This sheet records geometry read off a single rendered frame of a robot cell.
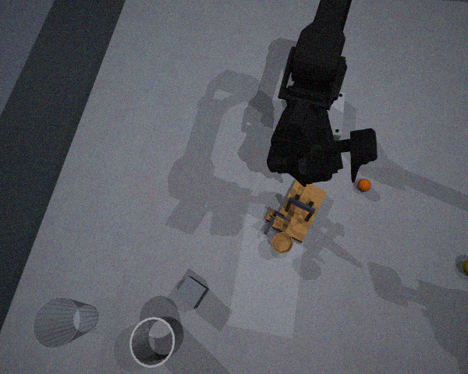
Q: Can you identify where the brown ball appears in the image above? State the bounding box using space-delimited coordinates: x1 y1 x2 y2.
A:
357 179 371 192

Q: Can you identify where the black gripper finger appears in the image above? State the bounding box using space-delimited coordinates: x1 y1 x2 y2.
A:
351 159 369 183
278 160 307 187

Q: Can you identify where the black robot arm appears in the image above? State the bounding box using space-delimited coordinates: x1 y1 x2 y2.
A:
271 0 352 185

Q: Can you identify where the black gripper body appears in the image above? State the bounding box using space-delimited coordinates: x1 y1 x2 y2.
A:
267 116 378 172

